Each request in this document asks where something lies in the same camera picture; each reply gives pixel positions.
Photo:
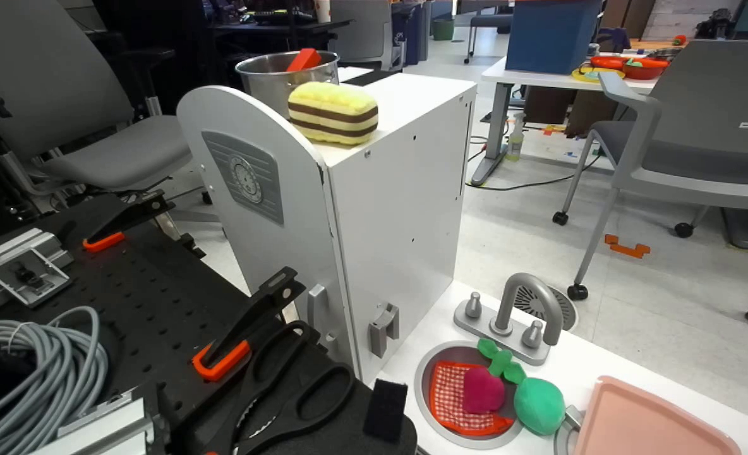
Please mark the small orange floor marker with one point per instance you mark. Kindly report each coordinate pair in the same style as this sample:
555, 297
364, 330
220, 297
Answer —
628, 245

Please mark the orange tray with items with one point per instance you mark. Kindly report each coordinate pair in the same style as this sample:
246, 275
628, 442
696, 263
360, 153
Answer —
631, 63

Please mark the silver metal pot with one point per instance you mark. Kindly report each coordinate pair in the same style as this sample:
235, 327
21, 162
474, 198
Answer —
263, 83

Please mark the grey padded office chair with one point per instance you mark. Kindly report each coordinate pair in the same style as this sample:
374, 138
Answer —
97, 110

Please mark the green plush ball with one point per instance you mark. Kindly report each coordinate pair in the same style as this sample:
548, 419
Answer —
540, 408

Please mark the grey toy faucet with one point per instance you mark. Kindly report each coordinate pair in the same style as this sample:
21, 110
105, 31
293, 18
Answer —
526, 293

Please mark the white desk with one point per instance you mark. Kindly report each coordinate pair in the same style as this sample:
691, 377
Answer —
542, 78

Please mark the aluminium extrusion rail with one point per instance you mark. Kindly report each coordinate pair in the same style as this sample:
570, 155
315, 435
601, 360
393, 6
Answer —
105, 419
21, 269

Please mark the white toy kitchen unit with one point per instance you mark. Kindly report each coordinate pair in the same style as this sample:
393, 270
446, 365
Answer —
390, 186

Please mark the white bottle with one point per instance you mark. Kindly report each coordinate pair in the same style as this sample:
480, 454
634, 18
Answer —
516, 135

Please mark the pink plastic tray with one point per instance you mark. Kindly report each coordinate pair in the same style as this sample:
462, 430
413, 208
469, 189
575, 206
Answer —
643, 426

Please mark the grey office chair with casters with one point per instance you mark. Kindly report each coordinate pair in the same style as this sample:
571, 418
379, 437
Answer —
692, 141

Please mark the orange mesh sink basket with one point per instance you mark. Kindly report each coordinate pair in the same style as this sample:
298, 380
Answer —
451, 395

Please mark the blue storage bin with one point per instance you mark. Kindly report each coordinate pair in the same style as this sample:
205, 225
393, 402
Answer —
552, 33

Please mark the small black block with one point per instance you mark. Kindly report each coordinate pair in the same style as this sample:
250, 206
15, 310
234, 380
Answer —
385, 409

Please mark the orange block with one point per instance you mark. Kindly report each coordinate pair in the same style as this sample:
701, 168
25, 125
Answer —
305, 59

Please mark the magenta plush radish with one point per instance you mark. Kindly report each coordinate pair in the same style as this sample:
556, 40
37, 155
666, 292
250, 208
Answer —
484, 392

